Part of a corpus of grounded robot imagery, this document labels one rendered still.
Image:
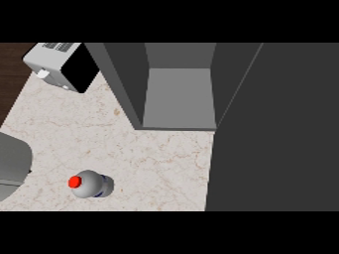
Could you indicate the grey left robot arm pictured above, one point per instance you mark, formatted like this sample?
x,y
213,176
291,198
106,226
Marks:
x,y
2,165

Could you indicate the open dark grey cabinet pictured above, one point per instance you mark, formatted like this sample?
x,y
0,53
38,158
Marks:
x,y
177,92

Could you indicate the red-capped clear water bottle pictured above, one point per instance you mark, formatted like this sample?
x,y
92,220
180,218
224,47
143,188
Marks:
x,y
90,185

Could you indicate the white and black appliance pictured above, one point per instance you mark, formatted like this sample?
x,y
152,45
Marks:
x,y
62,64

